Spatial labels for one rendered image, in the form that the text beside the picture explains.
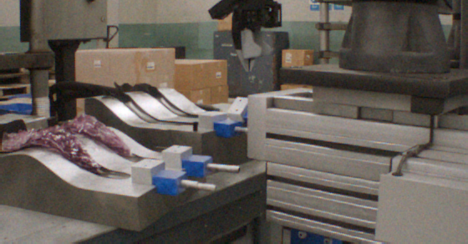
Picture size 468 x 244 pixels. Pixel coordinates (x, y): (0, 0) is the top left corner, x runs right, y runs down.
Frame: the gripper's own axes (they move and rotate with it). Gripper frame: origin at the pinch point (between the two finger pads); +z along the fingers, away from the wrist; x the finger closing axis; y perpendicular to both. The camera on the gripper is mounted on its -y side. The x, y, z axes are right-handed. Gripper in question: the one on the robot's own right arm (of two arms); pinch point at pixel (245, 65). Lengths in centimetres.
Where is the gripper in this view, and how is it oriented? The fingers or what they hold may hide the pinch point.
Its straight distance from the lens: 113.0
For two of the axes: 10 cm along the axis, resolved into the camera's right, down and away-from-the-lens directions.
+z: 0.0, 9.9, 1.6
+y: 8.1, 0.9, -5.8
